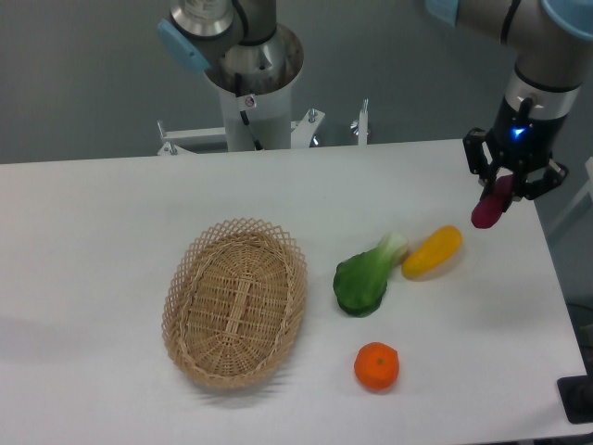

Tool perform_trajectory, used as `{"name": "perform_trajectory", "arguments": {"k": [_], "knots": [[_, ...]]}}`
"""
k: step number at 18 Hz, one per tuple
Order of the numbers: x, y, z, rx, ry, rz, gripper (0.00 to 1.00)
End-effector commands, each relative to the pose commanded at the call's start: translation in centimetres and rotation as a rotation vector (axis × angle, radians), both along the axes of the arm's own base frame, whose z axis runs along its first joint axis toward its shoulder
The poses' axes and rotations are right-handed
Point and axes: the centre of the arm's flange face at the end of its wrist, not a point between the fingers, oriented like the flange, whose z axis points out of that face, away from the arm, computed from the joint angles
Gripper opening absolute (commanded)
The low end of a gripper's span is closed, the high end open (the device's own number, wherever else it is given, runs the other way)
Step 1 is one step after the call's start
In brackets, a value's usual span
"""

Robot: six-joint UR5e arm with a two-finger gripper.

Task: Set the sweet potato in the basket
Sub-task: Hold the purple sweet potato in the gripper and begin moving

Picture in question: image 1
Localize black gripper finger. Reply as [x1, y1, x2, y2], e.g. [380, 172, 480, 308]
[462, 128, 498, 200]
[500, 159, 569, 212]

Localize white frame at right edge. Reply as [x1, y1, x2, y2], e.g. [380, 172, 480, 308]
[546, 158, 592, 241]

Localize yellow squash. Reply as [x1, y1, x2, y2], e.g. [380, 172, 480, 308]
[401, 225, 462, 279]

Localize green bok choy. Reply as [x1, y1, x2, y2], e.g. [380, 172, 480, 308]
[333, 233, 409, 317]

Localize black device at table edge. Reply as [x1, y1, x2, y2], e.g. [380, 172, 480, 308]
[557, 375, 592, 425]

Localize orange tangerine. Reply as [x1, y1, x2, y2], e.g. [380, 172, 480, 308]
[353, 342, 399, 391]

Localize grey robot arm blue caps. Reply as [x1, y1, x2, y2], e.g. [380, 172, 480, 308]
[158, 1, 592, 228]

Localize purple sweet potato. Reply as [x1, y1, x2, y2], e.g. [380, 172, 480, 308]
[471, 175, 513, 229]

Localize oval wicker basket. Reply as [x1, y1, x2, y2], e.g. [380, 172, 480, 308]
[161, 218, 308, 389]

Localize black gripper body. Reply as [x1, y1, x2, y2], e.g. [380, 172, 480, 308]
[489, 98, 566, 174]

